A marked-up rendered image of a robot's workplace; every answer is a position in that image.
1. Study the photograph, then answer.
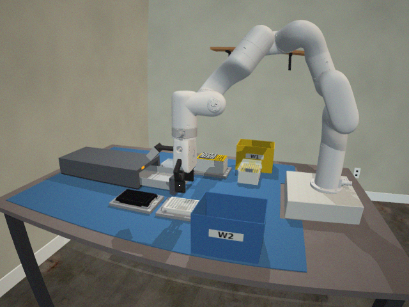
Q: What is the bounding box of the yellow waste bin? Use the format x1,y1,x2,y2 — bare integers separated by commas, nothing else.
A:
235,139,275,173

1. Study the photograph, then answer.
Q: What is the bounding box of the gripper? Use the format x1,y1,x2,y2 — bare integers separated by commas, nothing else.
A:
172,136,197,193

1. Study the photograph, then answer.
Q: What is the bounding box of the blue open-top bin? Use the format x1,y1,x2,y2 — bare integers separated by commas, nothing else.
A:
190,191,268,264

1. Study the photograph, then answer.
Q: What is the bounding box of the blue bench mat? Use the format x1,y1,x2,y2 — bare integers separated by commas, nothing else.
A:
6,159,307,272

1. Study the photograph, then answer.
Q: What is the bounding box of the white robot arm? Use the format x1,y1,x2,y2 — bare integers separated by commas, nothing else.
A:
172,20,359,194

